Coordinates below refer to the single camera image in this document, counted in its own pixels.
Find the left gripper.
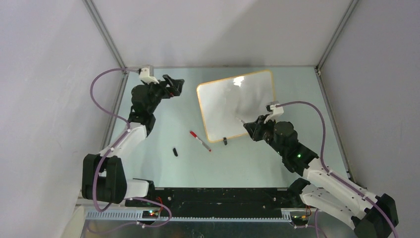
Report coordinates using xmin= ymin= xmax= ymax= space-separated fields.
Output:
xmin=142 ymin=74 xmax=183 ymax=114

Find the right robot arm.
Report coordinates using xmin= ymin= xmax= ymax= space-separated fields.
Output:
xmin=243 ymin=115 xmax=399 ymax=238

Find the aluminium frame rail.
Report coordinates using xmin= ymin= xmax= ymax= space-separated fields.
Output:
xmin=82 ymin=0 xmax=129 ymax=74

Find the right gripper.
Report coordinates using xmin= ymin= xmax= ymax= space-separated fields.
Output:
xmin=245 ymin=114 xmax=286 ymax=157

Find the yellow framed whiteboard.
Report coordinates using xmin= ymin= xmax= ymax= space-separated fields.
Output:
xmin=196 ymin=69 xmax=275 ymax=143

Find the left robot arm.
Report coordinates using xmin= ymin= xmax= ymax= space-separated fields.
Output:
xmin=81 ymin=74 xmax=185 ymax=207

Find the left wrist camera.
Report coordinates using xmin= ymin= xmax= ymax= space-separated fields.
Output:
xmin=139 ymin=65 xmax=159 ymax=84

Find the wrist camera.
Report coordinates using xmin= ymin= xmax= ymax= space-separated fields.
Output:
xmin=139 ymin=65 xmax=159 ymax=84
xmin=264 ymin=101 xmax=284 ymax=123

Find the red capped marker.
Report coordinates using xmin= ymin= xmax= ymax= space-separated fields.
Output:
xmin=190 ymin=131 xmax=212 ymax=152

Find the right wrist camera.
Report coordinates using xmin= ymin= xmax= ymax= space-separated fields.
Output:
xmin=264 ymin=101 xmax=284 ymax=123

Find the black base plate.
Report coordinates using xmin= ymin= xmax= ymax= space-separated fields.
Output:
xmin=125 ymin=188 xmax=306 ymax=219

